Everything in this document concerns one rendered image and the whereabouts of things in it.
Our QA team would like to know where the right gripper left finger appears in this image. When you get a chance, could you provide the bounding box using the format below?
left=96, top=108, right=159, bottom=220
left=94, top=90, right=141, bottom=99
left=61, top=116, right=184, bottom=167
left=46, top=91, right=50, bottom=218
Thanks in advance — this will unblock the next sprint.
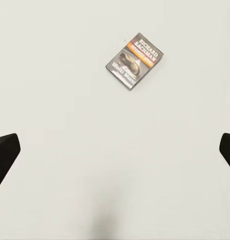
left=0, top=133, right=21, bottom=185

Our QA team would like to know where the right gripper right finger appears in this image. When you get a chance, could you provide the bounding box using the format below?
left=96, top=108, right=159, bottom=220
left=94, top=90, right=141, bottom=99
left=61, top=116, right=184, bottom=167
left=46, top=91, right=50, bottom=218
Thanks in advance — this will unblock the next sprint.
left=219, top=133, right=230, bottom=166

